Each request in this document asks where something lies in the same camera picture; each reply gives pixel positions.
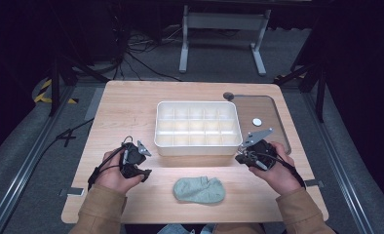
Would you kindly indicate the black tripod stand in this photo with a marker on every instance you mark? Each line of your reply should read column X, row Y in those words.
column 318, row 84
column 55, row 84

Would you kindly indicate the person's left hand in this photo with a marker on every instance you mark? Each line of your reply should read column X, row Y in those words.
column 112, row 177

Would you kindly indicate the clear plastic box lid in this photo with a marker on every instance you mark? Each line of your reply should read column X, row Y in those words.
column 268, row 110

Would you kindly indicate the small white round disc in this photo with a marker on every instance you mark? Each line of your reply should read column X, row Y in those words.
column 257, row 122

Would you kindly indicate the aluminium floor rail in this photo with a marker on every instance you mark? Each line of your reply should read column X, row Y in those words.
column 337, row 162
column 27, row 165

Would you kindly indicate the white divided storage box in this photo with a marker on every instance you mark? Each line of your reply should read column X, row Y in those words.
column 196, row 128

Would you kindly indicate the grey metal stand frame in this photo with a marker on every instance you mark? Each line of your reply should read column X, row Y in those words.
column 224, row 21

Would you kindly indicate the grey tape strip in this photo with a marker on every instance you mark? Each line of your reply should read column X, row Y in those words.
column 313, row 183
column 71, row 191

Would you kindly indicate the person's right hand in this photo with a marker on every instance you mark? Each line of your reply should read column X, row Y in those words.
column 282, row 177

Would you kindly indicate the yellow and black floor tape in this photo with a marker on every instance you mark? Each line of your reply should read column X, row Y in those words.
column 42, row 96

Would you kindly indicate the light green sock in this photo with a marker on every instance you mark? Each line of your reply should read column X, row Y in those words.
column 198, row 191

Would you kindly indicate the dark round table knob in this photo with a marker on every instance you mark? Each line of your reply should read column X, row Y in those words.
column 228, row 96

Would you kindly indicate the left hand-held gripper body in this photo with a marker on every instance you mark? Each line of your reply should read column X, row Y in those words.
column 132, row 157

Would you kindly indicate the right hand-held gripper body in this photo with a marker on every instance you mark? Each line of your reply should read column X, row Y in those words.
column 263, row 152

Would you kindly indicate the person's blue jeans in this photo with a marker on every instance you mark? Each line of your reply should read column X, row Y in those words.
column 180, row 229

